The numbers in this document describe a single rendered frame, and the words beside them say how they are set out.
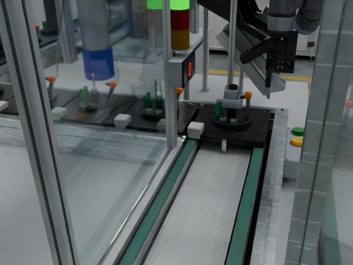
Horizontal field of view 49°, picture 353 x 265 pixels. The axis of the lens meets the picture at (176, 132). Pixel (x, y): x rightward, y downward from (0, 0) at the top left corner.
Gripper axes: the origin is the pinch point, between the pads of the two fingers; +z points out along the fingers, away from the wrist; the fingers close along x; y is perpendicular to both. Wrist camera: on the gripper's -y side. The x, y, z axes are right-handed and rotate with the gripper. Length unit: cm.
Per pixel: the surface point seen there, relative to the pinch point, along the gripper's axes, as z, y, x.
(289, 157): 11.4, 8.8, -17.3
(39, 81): -29, -24, -76
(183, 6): -29.4, -20.8, -20.8
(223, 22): 63, -85, 404
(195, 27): 17, -64, 164
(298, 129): 10.2, 10.7, -1.4
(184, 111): 10.4, -28.0, 3.8
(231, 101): 2.4, -10.5, -2.1
